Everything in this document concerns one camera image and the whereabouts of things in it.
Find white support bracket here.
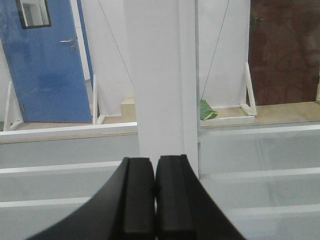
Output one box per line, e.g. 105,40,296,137
240,61,257,116

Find dark brown wooden door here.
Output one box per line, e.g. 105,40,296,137
248,0,320,106

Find light wooden box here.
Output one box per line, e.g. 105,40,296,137
120,97,137,122

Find white framed sliding glass door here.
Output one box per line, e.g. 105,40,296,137
0,0,320,240

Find light wooden floor platform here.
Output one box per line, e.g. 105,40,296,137
0,101,320,144

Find green cushion bag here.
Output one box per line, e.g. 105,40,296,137
200,99,219,121

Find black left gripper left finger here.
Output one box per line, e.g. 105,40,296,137
31,157,156,240

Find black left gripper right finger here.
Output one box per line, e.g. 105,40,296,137
155,154,244,240

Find blue door with window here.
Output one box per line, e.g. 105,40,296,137
0,0,92,123

